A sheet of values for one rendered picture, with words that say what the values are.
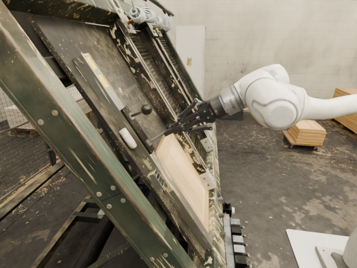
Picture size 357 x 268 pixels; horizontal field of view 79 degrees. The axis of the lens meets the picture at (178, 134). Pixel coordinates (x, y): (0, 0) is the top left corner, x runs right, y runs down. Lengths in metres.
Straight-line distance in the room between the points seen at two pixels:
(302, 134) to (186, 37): 2.87
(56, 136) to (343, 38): 6.63
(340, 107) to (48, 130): 0.76
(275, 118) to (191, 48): 4.34
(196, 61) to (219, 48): 1.49
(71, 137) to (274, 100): 0.50
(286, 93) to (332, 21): 6.19
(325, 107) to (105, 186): 0.62
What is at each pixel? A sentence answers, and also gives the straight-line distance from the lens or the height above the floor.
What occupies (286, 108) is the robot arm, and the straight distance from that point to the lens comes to 0.54.
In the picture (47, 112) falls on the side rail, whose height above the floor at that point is 1.60.
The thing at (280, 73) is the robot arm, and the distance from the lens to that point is 0.73.
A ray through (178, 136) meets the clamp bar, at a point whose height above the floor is 1.25.
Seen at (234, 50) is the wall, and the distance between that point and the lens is 6.21.
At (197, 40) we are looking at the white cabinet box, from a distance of 4.81.
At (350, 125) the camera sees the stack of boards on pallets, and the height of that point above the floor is 0.22.
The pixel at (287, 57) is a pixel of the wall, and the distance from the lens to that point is 6.44.
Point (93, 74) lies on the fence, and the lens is 0.81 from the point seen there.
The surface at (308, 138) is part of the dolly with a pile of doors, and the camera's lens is 4.31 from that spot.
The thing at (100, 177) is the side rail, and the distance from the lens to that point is 0.64.
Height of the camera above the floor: 1.76
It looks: 23 degrees down
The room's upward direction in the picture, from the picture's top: straight up
